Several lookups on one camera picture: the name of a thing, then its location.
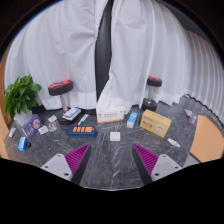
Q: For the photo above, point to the small white packet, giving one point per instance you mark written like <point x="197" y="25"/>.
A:
<point x="52" y="118"/>
<point x="43" y="130"/>
<point x="52" y="126"/>

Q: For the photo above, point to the potted green plant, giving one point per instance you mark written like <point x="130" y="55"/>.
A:
<point x="21" y="95"/>

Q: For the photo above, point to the small white pouch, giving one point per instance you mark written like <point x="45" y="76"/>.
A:
<point x="12" y="132"/>

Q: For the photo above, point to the white charger block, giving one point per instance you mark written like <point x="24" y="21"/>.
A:
<point x="115" y="136"/>

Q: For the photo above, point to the white tube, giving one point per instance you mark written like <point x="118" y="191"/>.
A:
<point x="83" y="119"/>

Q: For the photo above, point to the yellow cardboard box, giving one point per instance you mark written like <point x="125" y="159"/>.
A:
<point x="155" y="123"/>

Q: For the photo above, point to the white pleated curtain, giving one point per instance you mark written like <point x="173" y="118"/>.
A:
<point x="206" y="76"/>

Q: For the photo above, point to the dark blue power strip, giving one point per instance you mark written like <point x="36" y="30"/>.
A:
<point x="82" y="131"/>

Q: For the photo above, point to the orange table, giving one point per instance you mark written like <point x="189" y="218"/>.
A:
<point x="210" y="138"/>

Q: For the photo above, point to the purple box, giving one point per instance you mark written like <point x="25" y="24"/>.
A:
<point x="31" y="126"/>

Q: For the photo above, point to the small blue and white box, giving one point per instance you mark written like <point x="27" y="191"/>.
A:
<point x="132" y="120"/>

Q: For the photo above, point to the black stool with red top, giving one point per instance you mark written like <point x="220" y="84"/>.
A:
<point x="154" y="81"/>
<point x="60" y="87"/>

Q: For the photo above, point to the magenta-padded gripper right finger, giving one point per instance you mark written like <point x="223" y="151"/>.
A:
<point x="165" y="164"/>

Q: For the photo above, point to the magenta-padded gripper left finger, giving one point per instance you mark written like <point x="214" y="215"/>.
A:
<point x="56" y="165"/>

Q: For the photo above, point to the small white wrapper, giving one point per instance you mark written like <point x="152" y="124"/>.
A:
<point x="173" y="142"/>

